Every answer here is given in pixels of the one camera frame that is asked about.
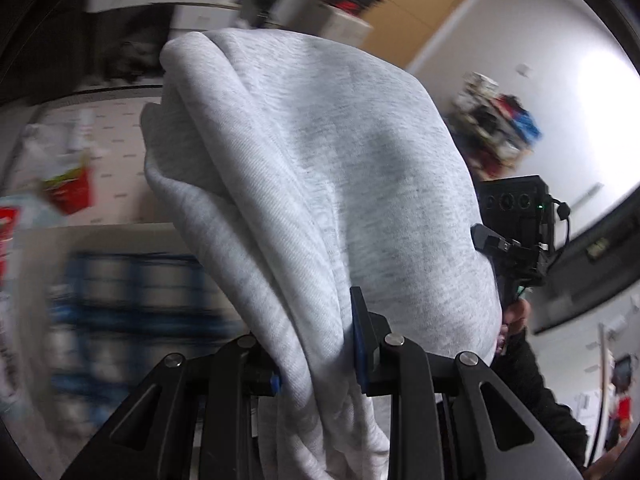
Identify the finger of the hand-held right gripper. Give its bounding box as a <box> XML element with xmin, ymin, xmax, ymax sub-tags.
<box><xmin>470</xmin><ymin>223</ymin><xmax>522</xmax><ymax>261</ymax></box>

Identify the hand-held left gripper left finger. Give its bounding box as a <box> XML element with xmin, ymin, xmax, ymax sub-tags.
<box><xmin>60</xmin><ymin>334</ymin><xmax>283</xmax><ymax>480</ymax></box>

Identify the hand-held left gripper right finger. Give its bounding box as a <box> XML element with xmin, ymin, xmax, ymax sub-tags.
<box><xmin>349</xmin><ymin>286</ymin><xmax>583</xmax><ymax>480</ymax></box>

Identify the light grey sweatshirt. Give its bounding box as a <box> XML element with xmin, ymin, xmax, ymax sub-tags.
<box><xmin>140</xmin><ymin>27</ymin><xmax>503</xmax><ymax>480</ymax></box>

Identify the person's right forearm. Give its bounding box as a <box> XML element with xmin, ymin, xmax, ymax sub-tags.
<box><xmin>492</xmin><ymin>329</ymin><xmax>589</xmax><ymax>472</ymax></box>

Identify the person's right hand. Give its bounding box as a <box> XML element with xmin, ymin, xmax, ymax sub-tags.
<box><xmin>497</xmin><ymin>298</ymin><xmax>532</xmax><ymax>357</ymax></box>

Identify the wooden shoe rack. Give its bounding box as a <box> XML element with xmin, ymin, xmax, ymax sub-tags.
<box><xmin>447</xmin><ymin>72</ymin><xmax>544</xmax><ymax>182</ymax></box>

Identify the blue checkered cloth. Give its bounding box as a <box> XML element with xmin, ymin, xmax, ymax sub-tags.
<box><xmin>50</xmin><ymin>251</ymin><xmax>232</xmax><ymax>412</ymax></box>

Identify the white pole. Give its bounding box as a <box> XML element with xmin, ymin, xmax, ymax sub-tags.
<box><xmin>596</xmin><ymin>322</ymin><xmax>619</xmax><ymax>462</ymax></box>

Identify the red clothed figure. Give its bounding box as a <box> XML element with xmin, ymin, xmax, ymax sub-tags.
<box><xmin>602</xmin><ymin>354</ymin><xmax>634</xmax><ymax>452</ymax></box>

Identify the wooden door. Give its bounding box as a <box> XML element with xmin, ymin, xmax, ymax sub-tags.
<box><xmin>357</xmin><ymin>0</ymin><xmax>494</xmax><ymax>69</ymax></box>

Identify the red snack packet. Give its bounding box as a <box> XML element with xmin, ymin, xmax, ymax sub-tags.
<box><xmin>40</xmin><ymin>164</ymin><xmax>97</xmax><ymax>217</ymax></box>

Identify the dark cabinet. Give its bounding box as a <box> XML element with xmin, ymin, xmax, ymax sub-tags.
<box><xmin>0</xmin><ymin>5</ymin><xmax>167</xmax><ymax>107</ymax></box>

